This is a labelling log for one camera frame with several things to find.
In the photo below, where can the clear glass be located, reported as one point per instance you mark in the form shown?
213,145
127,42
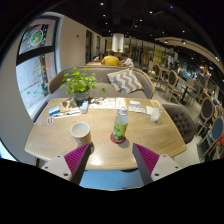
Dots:
155,114

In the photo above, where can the grey upholstered sofa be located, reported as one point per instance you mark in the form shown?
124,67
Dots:
100,80

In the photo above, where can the white paper cup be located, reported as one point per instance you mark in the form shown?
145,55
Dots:
80,133

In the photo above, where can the dark grey tufted armchair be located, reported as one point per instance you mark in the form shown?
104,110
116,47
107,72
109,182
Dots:
181,122

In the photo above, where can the wall poster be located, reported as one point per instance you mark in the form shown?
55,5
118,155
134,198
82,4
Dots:
35,66

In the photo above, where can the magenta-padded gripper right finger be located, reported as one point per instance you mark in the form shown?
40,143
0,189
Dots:
149,163

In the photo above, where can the person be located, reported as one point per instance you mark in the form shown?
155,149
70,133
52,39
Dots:
110,59
98,57
126,60

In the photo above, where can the flat round red coaster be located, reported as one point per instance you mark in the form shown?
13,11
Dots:
113,139

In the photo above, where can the grey chevron cushion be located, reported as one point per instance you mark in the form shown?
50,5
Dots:
126,81

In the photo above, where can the blue and white card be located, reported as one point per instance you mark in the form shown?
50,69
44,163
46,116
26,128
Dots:
54,110

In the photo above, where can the white round pillar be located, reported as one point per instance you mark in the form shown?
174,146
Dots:
117,42

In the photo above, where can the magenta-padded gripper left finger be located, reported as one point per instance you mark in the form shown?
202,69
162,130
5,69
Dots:
74,163

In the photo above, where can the ceiling lights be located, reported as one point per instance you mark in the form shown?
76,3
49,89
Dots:
146,23

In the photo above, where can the white paper leaflet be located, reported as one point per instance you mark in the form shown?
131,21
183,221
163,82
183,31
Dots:
136,106

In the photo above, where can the potted green plant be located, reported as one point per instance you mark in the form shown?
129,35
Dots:
79,84

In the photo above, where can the white menu sheet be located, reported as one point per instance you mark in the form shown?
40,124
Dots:
103,103

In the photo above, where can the light blue tissue box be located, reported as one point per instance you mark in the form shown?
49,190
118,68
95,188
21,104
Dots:
84,107

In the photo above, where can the green-labelled drink bottle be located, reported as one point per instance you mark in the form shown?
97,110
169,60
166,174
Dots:
120,126

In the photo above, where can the group of dining chairs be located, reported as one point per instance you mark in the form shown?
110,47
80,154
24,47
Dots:
196,100

